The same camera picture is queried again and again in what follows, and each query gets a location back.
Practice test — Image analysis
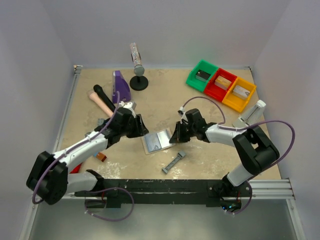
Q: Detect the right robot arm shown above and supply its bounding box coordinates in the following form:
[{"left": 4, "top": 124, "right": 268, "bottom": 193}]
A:
[{"left": 169, "top": 108, "right": 280, "bottom": 187}]

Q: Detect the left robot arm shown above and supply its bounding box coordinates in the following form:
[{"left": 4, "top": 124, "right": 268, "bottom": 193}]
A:
[{"left": 26, "top": 107, "right": 149, "bottom": 205}]

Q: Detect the purple wedge holder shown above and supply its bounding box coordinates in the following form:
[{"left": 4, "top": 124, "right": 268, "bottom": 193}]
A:
[{"left": 112, "top": 70, "right": 132, "bottom": 104}]

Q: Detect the black card in green bin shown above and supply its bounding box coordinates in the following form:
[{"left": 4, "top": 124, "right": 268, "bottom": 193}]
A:
[{"left": 195, "top": 69, "right": 211, "bottom": 82}]

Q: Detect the tan card in red bin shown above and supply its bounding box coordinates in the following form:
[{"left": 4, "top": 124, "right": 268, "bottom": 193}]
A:
[{"left": 214, "top": 76, "right": 232, "bottom": 90}]

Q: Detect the white card in yellow bin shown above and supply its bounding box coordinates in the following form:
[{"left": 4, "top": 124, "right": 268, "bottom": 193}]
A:
[{"left": 232, "top": 85, "right": 251, "bottom": 100}]

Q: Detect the grey truss bar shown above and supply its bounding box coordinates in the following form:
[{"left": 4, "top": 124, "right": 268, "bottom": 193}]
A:
[{"left": 161, "top": 151, "right": 186, "bottom": 174}]

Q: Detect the blue toy brick block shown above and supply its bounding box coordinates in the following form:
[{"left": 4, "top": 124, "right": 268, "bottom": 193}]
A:
[{"left": 97, "top": 118, "right": 105, "bottom": 126}]

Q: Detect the brown orange block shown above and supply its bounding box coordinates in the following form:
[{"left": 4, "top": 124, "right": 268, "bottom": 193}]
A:
[{"left": 93, "top": 152, "right": 107, "bottom": 163}]

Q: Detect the black round stand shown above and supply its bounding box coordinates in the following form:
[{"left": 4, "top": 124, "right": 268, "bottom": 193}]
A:
[{"left": 129, "top": 75, "right": 149, "bottom": 91}]

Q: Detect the red storage bin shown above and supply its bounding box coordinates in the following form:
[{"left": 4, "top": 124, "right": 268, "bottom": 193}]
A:
[{"left": 203, "top": 68, "right": 237, "bottom": 102}]

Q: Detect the beige microphone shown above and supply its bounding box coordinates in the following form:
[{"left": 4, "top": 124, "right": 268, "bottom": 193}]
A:
[{"left": 87, "top": 90, "right": 114, "bottom": 118}]

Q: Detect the glitter microphone on stand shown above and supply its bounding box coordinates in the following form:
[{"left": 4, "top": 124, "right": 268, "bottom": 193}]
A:
[{"left": 130, "top": 42, "right": 145, "bottom": 77}]

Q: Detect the yellow storage bin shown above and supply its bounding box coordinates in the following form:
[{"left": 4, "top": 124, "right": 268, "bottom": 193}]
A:
[{"left": 222, "top": 77, "right": 257, "bottom": 113}]

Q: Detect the green storage bin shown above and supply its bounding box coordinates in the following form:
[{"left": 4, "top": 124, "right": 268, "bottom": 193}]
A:
[{"left": 186, "top": 59, "right": 219, "bottom": 93}]

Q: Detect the red glitter microphone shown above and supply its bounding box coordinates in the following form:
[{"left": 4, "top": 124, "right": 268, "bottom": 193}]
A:
[{"left": 70, "top": 163, "right": 82, "bottom": 174}]

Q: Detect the white grey stand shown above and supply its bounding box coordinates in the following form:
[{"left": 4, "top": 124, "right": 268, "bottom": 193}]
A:
[{"left": 232, "top": 100, "right": 267, "bottom": 128}]

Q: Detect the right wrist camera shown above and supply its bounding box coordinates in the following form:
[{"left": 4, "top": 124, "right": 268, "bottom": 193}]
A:
[{"left": 177, "top": 106, "right": 188, "bottom": 123}]

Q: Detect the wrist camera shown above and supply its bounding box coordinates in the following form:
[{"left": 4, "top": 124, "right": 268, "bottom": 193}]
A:
[
  {"left": 177, "top": 106, "right": 188, "bottom": 123},
  {"left": 119, "top": 101, "right": 137, "bottom": 117}
]

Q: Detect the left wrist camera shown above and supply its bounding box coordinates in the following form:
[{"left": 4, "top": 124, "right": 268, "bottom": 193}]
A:
[{"left": 119, "top": 101, "right": 137, "bottom": 117}]

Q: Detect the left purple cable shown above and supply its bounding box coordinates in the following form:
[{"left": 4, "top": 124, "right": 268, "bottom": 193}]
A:
[{"left": 31, "top": 91, "right": 121, "bottom": 205}]

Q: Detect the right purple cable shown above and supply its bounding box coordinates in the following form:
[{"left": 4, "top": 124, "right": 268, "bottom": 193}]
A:
[{"left": 182, "top": 96, "right": 296, "bottom": 181}]

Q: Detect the black base frame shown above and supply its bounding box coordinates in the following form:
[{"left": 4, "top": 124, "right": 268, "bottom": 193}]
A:
[{"left": 75, "top": 179, "right": 252, "bottom": 208}]

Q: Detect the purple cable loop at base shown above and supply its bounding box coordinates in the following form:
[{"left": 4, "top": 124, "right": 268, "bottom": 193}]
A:
[{"left": 84, "top": 187, "right": 137, "bottom": 222}]

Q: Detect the aluminium frame rail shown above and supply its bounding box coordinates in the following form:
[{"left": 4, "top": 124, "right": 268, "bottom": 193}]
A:
[{"left": 52, "top": 65, "right": 83, "bottom": 153}]

